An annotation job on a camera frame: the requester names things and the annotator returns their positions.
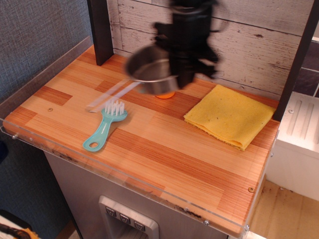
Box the silver pot with wire handle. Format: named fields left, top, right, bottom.
left=86, top=44, right=179, bottom=113

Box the dark left frame post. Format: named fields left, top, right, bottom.
left=87, top=0, right=114, bottom=66

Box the orange toy carrot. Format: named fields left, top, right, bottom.
left=156, top=92, right=175, bottom=99

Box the yellow folded rag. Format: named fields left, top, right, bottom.
left=184, top=85, right=275, bottom=151

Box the dark right frame post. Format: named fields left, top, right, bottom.
left=273, top=0, right=319, bottom=121

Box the silver dispenser panel with buttons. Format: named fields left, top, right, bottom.
left=99, top=195, right=160, bottom=239

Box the white toy sink unit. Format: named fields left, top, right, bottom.
left=266, top=92, right=319, bottom=200

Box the dark frame post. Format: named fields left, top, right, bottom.
left=273, top=0, right=319, bottom=121
left=87, top=0, right=114, bottom=66

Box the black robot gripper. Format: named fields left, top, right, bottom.
left=154, top=7, right=218, bottom=89

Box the teal dish brush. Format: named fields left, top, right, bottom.
left=82, top=101, right=128, bottom=152

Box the grey toy fridge cabinet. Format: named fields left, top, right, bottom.
left=45, top=153, right=228, bottom=239

